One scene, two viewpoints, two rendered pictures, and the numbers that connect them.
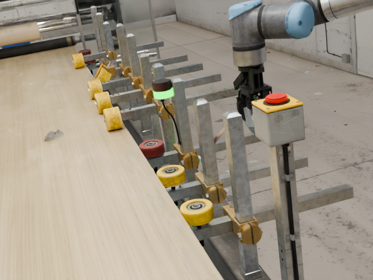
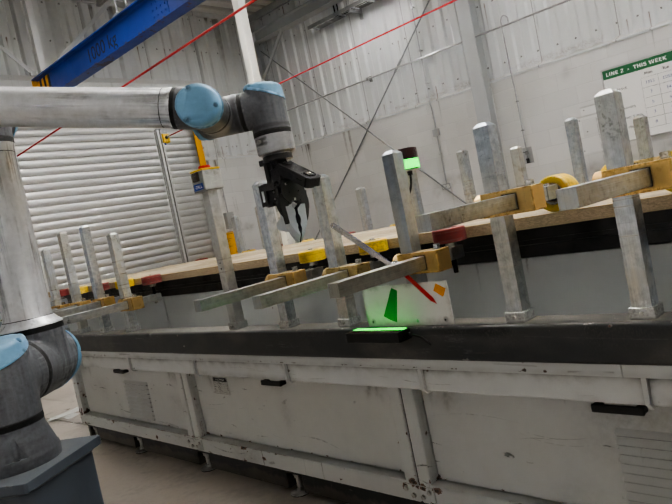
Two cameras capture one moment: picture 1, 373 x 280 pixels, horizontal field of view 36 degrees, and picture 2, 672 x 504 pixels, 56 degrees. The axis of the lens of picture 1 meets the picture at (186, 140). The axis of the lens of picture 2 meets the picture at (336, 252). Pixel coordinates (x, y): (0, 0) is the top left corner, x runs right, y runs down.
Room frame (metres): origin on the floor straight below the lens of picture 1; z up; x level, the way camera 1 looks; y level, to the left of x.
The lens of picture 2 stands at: (2.87, -0.90, 0.98)
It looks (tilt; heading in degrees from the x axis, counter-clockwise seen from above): 3 degrees down; 149
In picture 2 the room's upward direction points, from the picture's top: 12 degrees counter-clockwise
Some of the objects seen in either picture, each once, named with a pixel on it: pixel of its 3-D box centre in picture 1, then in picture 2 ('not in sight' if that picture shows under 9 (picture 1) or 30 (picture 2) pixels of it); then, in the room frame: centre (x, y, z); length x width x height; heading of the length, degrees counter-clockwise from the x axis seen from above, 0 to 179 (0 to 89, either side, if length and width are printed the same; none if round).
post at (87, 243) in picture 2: not in sight; (95, 279); (0.00, -0.39, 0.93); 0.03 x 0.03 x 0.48; 13
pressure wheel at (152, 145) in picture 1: (154, 158); (451, 249); (1.72, 0.11, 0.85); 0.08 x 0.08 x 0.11
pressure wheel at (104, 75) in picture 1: (102, 77); not in sight; (2.69, 0.35, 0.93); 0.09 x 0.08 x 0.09; 103
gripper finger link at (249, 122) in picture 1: (251, 121); (295, 223); (1.54, -0.19, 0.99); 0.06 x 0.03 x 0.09; 14
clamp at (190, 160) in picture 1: (185, 155); (421, 261); (1.73, 0.01, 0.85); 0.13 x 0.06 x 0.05; 13
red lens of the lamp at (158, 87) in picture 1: (161, 85); (404, 154); (1.69, 0.05, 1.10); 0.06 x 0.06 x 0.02
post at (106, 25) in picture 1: (113, 64); not in sight; (3.17, 0.34, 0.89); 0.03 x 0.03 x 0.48; 13
